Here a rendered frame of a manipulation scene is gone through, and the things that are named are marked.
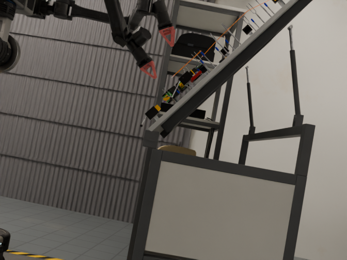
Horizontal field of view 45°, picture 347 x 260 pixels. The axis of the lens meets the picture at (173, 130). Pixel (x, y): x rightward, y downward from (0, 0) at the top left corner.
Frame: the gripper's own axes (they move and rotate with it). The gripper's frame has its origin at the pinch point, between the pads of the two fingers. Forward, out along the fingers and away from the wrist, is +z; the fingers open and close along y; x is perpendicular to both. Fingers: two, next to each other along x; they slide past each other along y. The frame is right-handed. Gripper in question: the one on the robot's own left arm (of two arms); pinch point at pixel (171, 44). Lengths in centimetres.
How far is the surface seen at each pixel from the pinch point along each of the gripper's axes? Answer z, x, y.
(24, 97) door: -36, 186, 255
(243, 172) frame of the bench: 60, -13, -33
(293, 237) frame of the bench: 89, -24, -33
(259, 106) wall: 50, -54, 251
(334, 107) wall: 74, -126, 249
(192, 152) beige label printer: 61, 14, 96
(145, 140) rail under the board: 37, 18, -36
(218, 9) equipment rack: -28, -32, 102
